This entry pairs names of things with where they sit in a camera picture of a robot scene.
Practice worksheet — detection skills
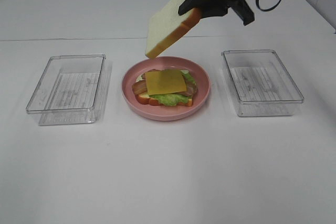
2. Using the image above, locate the bread slice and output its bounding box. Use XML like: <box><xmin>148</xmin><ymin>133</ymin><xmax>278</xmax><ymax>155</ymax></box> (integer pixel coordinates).
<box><xmin>145</xmin><ymin>0</ymin><xmax>202</xmax><ymax>59</ymax></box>
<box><xmin>134</xmin><ymin>73</ymin><xmax>194</xmax><ymax>108</ymax></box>

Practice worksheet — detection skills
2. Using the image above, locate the bacon strip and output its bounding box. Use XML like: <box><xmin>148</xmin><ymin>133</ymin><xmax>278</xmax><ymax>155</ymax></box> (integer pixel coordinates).
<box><xmin>132</xmin><ymin>80</ymin><xmax>147</xmax><ymax>95</ymax></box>
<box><xmin>180</xmin><ymin>79</ymin><xmax>197</xmax><ymax>98</ymax></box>

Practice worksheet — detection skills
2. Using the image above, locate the yellow cheese slice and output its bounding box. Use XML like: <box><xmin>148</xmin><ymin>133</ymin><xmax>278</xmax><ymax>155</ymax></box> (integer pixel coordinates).
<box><xmin>145</xmin><ymin>69</ymin><xmax>187</xmax><ymax>95</ymax></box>

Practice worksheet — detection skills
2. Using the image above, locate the green lettuce leaf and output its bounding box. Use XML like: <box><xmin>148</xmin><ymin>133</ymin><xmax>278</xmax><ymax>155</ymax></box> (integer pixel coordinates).
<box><xmin>139</xmin><ymin>70</ymin><xmax>195</xmax><ymax>106</ymax></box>

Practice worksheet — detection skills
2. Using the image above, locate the right clear plastic tray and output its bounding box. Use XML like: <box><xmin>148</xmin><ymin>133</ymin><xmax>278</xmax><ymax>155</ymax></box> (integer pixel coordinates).
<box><xmin>222</xmin><ymin>49</ymin><xmax>305</xmax><ymax>117</ymax></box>

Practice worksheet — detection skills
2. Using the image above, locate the clear plastic tray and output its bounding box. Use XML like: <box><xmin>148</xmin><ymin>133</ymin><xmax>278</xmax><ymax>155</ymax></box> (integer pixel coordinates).
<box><xmin>222</xmin><ymin>49</ymin><xmax>305</xmax><ymax>117</ymax></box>
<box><xmin>26</xmin><ymin>54</ymin><xmax>107</xmax><ymax>126</ymax></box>

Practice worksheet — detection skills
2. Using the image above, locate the pink round plate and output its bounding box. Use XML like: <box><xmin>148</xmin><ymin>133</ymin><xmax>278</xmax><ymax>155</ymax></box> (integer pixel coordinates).
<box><xmin>121</xmin><ymin>56</ymin><xmax>211</xmax><ymax>121</ymax></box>

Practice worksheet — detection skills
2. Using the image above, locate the left clear plastic tray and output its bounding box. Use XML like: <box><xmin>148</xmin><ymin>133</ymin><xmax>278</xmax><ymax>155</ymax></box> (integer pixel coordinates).
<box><xmin>26</xmin><ymin>54</ymin><xmax>107</xmax><ymax>126</ymax></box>

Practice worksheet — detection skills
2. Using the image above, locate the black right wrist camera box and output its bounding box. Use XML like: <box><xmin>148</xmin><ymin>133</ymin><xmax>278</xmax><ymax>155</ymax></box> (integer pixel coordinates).
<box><xmin>231</xmin><ymin>0</ymin><xmax>255</xmax><ymax>26</ymax></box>

